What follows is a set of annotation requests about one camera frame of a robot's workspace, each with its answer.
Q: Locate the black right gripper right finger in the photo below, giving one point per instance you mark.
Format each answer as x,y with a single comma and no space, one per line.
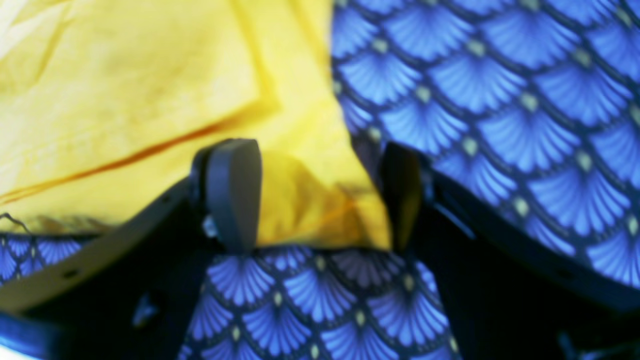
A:
507,297

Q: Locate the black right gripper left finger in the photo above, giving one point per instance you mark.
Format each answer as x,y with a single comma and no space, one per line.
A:
130,294

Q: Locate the yellow T-shirt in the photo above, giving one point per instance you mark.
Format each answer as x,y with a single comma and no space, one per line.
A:
104,103

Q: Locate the blue fan-pattern tablecloth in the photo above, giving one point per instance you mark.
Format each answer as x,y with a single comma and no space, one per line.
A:
531,105

